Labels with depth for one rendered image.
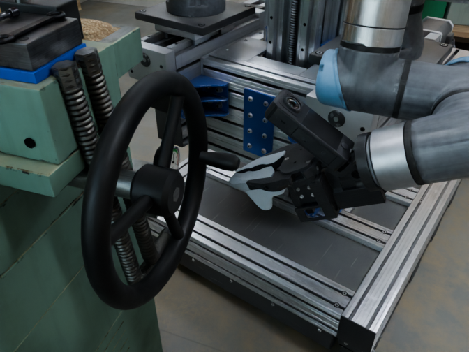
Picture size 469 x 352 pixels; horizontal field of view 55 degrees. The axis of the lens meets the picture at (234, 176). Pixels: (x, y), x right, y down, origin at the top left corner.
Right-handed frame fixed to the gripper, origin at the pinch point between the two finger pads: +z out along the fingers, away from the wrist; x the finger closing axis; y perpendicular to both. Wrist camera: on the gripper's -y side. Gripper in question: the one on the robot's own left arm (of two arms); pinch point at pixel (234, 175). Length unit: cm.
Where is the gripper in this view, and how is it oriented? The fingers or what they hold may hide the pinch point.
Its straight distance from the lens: 64.4
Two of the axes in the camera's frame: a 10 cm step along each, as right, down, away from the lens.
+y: 4.6, 7.9, 4.0
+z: -8.0, 1.8, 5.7
